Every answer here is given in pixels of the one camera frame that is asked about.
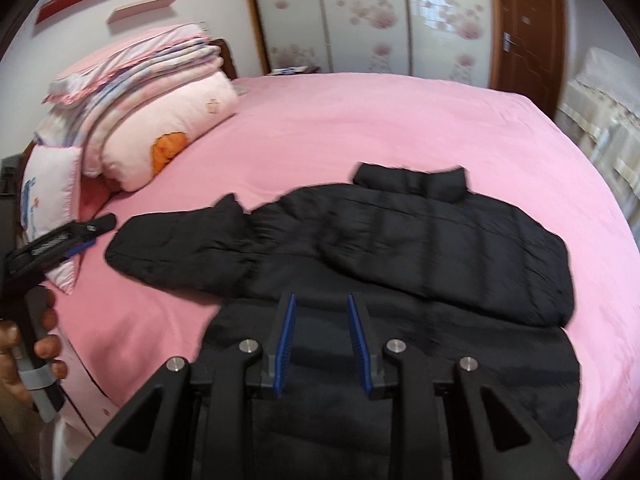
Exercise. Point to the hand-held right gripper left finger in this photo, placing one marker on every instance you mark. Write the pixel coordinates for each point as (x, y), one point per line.
(284, 345)

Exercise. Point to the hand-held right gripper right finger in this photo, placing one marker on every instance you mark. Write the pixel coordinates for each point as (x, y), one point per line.
(361, 350)

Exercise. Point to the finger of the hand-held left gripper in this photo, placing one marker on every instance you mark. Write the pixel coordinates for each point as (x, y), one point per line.
(97, 223)
(80, 248)

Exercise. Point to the black puffer coat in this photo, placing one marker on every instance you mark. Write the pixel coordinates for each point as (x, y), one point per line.
(380, 240)

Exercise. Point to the red pillow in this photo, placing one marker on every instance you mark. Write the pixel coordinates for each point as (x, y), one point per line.
(97, 195)

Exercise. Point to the white cushion blue print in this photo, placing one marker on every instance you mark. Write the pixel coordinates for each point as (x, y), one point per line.
(50, 200)

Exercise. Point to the pale pink quilt orange print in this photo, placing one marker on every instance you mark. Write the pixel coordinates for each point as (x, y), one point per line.
(165, 120)

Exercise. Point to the folded pink striped quilts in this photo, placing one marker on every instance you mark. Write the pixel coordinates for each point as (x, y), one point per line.
(145, 57)

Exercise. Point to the dark wooden headboard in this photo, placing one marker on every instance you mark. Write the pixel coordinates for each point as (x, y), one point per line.
(227, 57)

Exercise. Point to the pink bed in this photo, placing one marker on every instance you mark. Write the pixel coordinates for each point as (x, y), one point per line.
(380, 125)

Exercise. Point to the clutter on nightstand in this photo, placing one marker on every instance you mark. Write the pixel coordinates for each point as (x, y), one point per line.
(295, 70)

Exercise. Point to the floral sliding door wardrobe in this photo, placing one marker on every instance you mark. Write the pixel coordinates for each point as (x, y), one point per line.
(360, 15)

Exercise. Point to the cream cloth covered furniture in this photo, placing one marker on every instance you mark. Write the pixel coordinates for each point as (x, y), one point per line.
(605, 115)

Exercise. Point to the brown wooden door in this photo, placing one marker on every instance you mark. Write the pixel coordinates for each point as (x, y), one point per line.
(527, 35)

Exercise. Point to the pink wall shelf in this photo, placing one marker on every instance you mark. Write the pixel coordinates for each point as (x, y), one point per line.
(145, 6)

